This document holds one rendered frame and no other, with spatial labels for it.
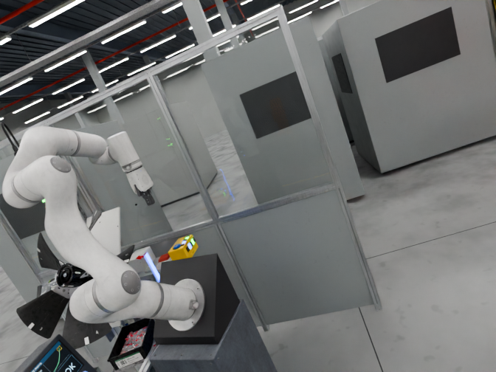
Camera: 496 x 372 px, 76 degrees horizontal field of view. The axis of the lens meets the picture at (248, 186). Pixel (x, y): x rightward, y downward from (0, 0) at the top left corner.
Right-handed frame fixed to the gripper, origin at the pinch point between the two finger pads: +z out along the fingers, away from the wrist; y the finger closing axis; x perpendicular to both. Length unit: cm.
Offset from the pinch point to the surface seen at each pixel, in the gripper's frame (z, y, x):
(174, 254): 38.0, 21.5, 16.0
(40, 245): 6, 10, 82
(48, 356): 20, -64, 10
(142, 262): 50, 50, 62
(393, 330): 143, 50, -83
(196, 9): -174, 416, 46
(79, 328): 43, -19, 53
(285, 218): 57, 71, -39
